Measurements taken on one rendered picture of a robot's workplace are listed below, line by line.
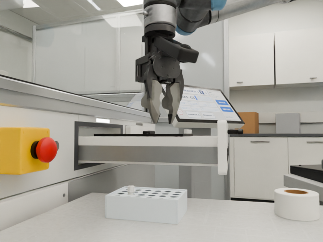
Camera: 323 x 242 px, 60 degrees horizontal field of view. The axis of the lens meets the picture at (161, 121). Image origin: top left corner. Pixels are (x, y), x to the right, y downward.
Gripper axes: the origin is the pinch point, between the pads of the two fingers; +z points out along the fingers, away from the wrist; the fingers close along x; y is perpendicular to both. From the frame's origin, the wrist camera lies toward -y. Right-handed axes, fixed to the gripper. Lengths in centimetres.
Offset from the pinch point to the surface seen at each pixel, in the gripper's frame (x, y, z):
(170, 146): -0.7, -1.1, 6.3
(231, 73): -262, 214, -82
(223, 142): -6.9, -10.5, 5.3
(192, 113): -64, 66, -8
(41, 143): 25.8, -4.2, 5.1
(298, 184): -49, -1, 19
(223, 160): -6.9, -10.5, 8.9
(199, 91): -80, 79, -22
